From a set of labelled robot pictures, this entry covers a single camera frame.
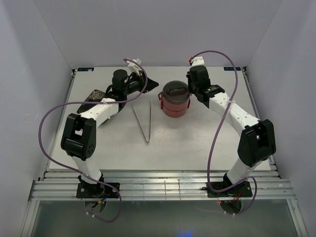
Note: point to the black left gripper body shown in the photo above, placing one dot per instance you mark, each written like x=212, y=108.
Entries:
x=136, y=84

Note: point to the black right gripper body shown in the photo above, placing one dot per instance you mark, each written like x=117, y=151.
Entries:
x=191, y=85

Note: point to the metal serving tongs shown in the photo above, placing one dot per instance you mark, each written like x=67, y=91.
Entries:
x=143, y=115

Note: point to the pink lunch bowl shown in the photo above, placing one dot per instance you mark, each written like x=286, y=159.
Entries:
x=175, y=107
x=174, y=114

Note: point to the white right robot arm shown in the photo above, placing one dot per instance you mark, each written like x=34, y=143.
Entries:
x=256, y=137

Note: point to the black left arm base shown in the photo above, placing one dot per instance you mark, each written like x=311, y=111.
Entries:
x=87, y=190

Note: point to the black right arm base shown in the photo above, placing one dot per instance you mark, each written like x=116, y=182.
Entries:
x=242, y=190

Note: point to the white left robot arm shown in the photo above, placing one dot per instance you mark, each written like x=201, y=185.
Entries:
x=79, y=137

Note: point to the black floral rectangular plate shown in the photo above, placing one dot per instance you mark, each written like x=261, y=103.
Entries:
x=95, y=96

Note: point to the blue table label right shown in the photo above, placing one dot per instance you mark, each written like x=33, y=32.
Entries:
x=232, y=68

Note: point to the blue table label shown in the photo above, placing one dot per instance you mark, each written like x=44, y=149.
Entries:
x=232, y=68
x=85, y=69

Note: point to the blue table label left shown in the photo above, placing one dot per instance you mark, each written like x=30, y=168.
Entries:
x=85, y=69

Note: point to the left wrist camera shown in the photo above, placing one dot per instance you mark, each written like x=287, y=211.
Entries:
x=133, y=66

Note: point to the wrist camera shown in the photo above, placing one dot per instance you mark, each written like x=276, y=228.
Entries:
x=133, y=66
x=197, y=61

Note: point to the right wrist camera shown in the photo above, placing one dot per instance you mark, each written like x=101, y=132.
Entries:
x=197, y=61

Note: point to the aluminium front rail frame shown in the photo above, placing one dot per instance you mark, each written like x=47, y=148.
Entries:
x=157, y=186

